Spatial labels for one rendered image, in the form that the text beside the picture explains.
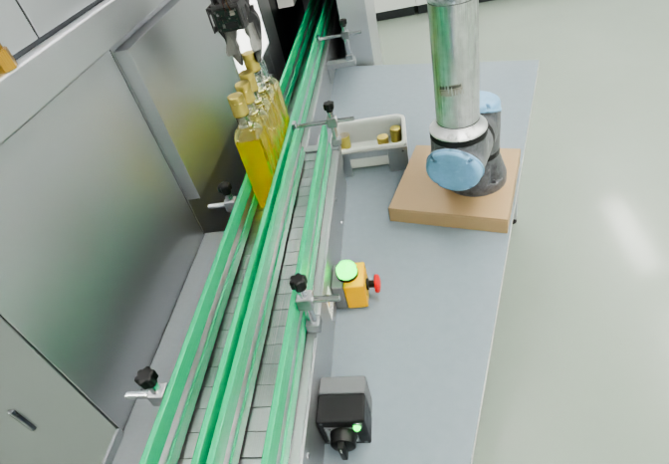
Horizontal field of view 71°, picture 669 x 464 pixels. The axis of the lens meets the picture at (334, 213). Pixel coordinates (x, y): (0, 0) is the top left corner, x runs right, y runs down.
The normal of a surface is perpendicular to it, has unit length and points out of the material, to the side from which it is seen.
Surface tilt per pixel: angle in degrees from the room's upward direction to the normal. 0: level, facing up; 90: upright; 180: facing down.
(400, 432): 0
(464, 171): 98
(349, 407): 0
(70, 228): 90
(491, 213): 0
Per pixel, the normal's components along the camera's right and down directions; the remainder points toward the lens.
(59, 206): 0.98, -0.11
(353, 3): -0.07, 0.65
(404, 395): -0.20, -0.76
